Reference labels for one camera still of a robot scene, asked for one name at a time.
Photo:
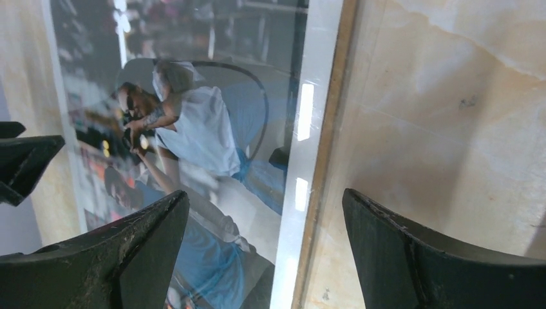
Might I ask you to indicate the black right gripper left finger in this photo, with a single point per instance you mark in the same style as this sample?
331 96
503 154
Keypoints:
125 264

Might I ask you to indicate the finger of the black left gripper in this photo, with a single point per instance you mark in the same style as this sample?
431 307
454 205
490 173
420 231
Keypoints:
11 129
23 162

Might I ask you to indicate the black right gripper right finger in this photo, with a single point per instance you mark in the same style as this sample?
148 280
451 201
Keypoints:
403 264

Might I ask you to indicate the printed colour photo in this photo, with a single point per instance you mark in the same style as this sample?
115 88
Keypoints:
212 94

